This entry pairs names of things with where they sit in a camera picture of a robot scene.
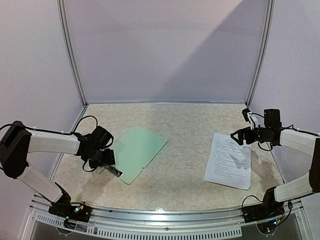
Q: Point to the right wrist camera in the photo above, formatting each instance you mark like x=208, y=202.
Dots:
x=250, y=117

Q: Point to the aluminium front rail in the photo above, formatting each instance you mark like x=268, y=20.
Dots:
x=125, y=224

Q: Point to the green translucent plastic folder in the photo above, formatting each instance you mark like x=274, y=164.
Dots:
x=135, y=150

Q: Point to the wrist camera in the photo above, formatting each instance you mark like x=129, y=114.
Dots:
x=102, y=138
x=250, y=117

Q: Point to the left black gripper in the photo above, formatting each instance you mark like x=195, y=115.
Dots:
x=109, y=160

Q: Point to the right aluminium frame post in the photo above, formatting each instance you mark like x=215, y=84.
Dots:
x=262, y=51

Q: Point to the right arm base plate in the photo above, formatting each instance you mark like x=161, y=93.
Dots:
x=257, y=212

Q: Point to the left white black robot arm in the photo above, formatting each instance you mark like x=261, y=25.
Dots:
x=20, y=140

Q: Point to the aluminium frame post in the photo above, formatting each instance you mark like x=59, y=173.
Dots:
x=61, y=6
x=262, y=51

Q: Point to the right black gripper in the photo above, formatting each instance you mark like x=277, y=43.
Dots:
x=246, y=135

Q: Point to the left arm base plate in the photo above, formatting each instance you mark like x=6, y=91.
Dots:
x=77, y=211

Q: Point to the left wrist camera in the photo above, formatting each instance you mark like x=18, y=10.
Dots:
x=102, y=138

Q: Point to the printed paper sheet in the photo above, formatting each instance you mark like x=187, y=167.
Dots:
x=229, y=164

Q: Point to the left aluminium frame post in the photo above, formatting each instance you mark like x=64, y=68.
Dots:
x=61, y=6

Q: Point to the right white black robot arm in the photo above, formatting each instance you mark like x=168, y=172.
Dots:
x=306, y=143

